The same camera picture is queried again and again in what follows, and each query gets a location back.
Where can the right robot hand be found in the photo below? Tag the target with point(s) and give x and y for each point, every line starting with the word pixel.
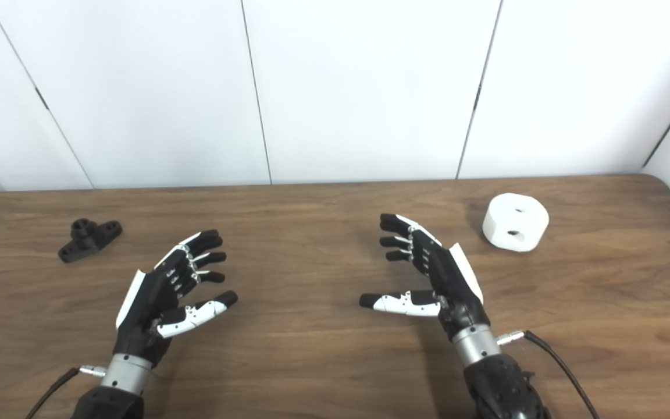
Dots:
pixel 448 279

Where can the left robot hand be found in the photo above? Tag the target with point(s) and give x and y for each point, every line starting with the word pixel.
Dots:
pixel 154 297

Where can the round white cylinder piece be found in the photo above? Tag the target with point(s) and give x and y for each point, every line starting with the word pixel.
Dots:
pixel 515 222

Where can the black flanged holder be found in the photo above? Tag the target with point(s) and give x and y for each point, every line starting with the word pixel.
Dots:
pixel 88 237

